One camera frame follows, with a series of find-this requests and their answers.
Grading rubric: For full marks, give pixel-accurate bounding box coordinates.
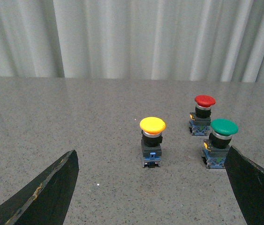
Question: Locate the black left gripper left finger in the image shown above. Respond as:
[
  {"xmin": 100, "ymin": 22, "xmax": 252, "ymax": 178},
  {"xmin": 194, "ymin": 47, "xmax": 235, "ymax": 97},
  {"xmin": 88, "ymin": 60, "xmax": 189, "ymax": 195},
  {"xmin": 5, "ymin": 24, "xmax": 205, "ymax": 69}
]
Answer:
[{"xmin": 0, "ymin": 150, "xmax": 79, "ymax": 225}]

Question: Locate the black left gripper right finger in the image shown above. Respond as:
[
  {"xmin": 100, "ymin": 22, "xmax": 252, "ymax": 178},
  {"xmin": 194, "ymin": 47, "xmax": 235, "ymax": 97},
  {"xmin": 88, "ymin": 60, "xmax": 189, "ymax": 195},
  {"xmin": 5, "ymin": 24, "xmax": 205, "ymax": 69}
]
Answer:
[{"xmin": 224, "ymin": 146, "xmax": 264, "ymax": 225}]

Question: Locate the yellow mushroom push button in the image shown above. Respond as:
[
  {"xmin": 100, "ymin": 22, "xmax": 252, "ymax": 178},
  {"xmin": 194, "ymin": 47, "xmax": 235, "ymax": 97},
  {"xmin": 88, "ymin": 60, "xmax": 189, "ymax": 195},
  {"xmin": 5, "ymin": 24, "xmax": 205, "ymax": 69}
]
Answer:
[{"xmin": 139, "ymin": 117, "xmax": 166, "ymax": 168}]

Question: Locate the green mushroom push button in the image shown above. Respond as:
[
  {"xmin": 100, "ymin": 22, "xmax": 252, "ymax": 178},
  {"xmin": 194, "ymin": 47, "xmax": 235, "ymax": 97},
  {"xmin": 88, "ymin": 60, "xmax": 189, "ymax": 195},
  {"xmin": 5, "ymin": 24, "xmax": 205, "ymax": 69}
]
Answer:
[{"xmin": 202, "ymin": 118, "xmax": 238, "ymax": 169}]

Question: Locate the red mushroom push button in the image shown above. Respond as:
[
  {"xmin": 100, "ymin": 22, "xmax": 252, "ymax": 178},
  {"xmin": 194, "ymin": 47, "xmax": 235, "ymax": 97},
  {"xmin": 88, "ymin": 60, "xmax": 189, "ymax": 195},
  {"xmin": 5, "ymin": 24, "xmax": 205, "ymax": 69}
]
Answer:
[{"xmin": 189, "ymin": 95, "xmax": 216, "ymax": 136}]

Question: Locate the white pleated curtain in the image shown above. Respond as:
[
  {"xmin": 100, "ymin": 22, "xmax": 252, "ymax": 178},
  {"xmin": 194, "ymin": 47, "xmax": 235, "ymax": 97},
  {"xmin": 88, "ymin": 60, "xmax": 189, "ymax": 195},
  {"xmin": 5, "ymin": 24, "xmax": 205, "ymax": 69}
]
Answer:
[{"xmin": 0, "ymin": 0, "xmax": 264, "ymax": 82}]

